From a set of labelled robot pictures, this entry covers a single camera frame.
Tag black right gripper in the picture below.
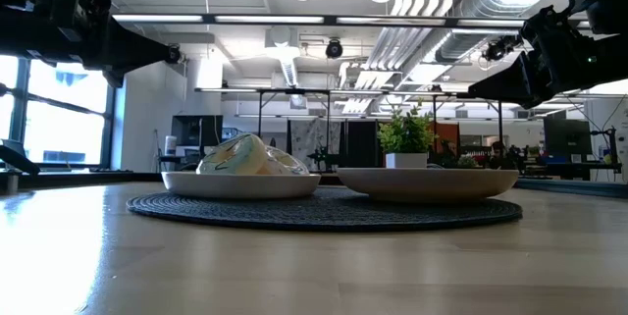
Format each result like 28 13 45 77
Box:
460 32 628 111

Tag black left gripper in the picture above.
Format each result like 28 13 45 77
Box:
0 8 181 89

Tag large white plate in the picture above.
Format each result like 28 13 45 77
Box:
336 167 520 204

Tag yellow donut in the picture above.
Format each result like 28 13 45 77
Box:
195 131 269 177

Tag black computer monitor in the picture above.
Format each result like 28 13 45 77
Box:
171 114 224 148
543 118 593 157

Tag black background robot arms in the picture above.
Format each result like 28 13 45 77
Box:
434 140 541 171

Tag green plant in white pot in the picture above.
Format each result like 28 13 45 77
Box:
376 101 437 169

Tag long ceiling light bar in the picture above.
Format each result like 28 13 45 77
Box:
111 12 529 29

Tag shallow white plate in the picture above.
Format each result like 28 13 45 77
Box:
161 171 322 201

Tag black partition panel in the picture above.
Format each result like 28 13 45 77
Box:
345 119 379 168

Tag round dark woven placemat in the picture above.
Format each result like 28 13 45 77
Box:
126 185 524 233

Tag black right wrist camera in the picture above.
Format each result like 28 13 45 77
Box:
519 4 573 54

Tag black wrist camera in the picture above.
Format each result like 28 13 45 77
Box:
51 0 113 44
519 4 573 54

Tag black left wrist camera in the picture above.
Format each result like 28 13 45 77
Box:
51 0 113 44

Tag large window dark frame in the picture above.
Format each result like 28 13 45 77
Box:
0 54 122 169

